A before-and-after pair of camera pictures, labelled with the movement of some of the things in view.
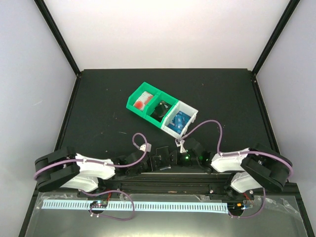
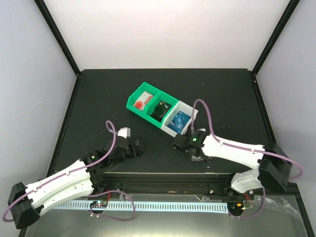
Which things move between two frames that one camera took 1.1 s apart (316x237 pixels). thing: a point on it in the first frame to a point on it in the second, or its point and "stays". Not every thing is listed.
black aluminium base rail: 212,184 stays
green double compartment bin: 151,104 stays
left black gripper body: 143,169 to 118,159
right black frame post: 283,21 stays
